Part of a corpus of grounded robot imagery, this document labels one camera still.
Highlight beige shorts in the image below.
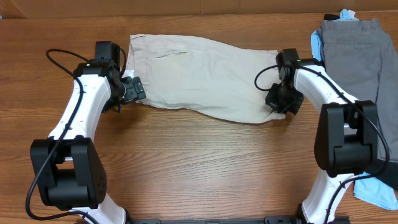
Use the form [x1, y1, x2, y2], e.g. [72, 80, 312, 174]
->
[126, 34, 285, 124]

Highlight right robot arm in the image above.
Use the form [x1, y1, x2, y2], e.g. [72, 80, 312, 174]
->
[265, 49, 378, 224]

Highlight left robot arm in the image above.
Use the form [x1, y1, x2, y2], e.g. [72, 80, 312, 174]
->
[25, 41, 146, 224]

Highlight grey shorts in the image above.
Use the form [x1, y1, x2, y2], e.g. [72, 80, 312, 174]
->
[320, 18, 398, 163]

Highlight light blue garment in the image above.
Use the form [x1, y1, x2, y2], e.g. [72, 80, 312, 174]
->
[310, 8, 398, 211]

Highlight black garment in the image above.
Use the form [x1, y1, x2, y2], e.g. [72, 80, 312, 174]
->
[323, 12, 398, 190]

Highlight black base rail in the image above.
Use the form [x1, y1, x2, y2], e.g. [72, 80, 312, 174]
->
[74, 215, 352, 224]

